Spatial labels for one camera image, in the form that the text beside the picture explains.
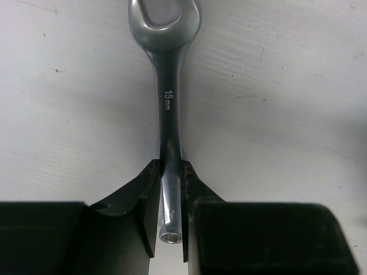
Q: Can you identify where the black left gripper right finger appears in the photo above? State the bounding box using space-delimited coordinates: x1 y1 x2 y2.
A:
179 160 224 263

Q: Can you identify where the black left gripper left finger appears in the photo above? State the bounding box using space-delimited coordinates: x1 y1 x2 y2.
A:
89 159 161 257

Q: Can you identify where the silver open-end wrench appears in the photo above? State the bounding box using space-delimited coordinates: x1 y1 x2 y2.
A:
128 1 202 244

